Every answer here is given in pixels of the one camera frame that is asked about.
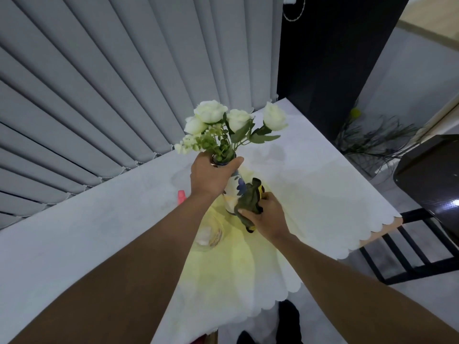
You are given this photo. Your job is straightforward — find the person's left forearm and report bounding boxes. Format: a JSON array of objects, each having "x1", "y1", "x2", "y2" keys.
[{"x1": 7, "y1": 191, "x2": 219, "y2": 344}]

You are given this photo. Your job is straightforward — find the person's right hand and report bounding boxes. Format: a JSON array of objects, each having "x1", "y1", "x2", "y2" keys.
[{"x1": 238, "y1": 192, "x2": 291, "y2": 244}]

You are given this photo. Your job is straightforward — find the dark green cleaning cloth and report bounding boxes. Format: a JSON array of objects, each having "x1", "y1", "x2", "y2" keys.
[{"x1": 234, "y1": 177, "x2": 266, "y2": 234}]

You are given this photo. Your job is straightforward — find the floral painted ceramic vase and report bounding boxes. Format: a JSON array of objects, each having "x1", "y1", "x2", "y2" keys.
[{"x1": 212, "y1": 154, "x2": 249, "y2": 215}]

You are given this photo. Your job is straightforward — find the black wall panel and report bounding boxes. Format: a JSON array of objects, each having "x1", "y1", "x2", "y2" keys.
[{"x1": 277, "y1": 0, "x2": 411, "y2": 141}]

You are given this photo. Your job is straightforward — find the clear drinking glass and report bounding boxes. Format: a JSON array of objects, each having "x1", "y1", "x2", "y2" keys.
[{"x1": 195, "y1": 214, "x2": 225, "y2": 252}]

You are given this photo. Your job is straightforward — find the black glossy chair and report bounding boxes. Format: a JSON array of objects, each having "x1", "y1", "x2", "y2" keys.
[{"x1": 359, "y1": 134, "x2": 459, "y2": 286}]

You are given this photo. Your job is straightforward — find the white artificial rose bouquet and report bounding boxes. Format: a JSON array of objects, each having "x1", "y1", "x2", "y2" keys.
[{"x1": 174, "y1": 100, "x2": 290, "y2": 165}]

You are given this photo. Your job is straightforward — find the pale yellow round table mat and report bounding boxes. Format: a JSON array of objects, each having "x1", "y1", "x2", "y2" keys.
[{"x1": 169, "y1": 165, "x2": 304, "y2": 325}]

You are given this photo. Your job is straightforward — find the person's right forearm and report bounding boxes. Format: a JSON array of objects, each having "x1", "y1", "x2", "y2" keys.
[{"x1": 271, "y1": 233, "x2": 459, "y2": 344}]

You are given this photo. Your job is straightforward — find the grey vertical blinds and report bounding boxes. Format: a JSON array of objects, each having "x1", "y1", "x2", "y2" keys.
[{"x1": 0, "y1": 0, "x2": 284, "y2": 230}]

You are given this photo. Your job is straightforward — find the green grass plant yellow bloom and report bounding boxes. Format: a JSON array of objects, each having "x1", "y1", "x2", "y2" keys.
[{"x1": 335, "y1": 100, "x2": 421, "y2": 177}]

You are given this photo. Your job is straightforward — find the white cord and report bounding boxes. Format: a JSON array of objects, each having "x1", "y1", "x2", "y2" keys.
[{"x1": 282, "y1": 0, "x2": 307, "y2": 22}]

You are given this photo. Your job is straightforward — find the person's left hand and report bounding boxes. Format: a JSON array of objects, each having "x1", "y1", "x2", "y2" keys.
[{"x1": 190, "y1": 150, "x2": 245, "y2": 198}]

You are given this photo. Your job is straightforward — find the white scalloped tablecloth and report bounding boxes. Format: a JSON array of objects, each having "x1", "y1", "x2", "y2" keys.
[{"x1": 0, "y1": 97, "x2": 403, "y2": 344}]

